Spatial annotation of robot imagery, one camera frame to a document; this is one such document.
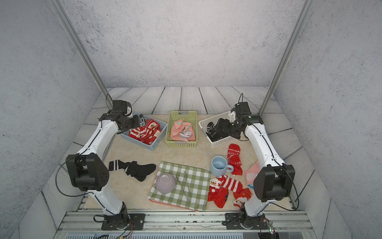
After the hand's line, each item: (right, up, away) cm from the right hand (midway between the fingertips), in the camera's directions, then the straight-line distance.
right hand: (221, 129), depth 82 cm
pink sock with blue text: (+18, -26, +5) cm, 32 cm away
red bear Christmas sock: (-44, 0, +23) cm, 50 cm away
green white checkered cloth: (-22, -32, +3) cm, 39 cm away
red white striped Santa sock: (+2, -30, +4) cm, 31 cm away
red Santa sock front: (+12, -33, -2) cm, 36 cm away
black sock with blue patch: (-48, -25, +8) cm, 55 cm away
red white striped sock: (-51, -3, +20) cm, 55 cm away
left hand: (-46, +4, +8) cm, 47 cm away
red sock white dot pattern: (+10, -19, +12) cm, 24 cm away
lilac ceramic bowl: (-30, -28, -3) cm, 41 cm away
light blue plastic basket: (-46, -5, +20) cm, 50 cm away
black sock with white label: (-1, -4, +23) cm, 23 cm away
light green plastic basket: (-19, +9, +33) cm, 40 cm away
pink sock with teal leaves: (-24, -1, +22) cm, 32 cm away
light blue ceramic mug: (0, -23, +9) cm, 24 cm away
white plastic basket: (+3, -9, +17) cm, 19 cm away
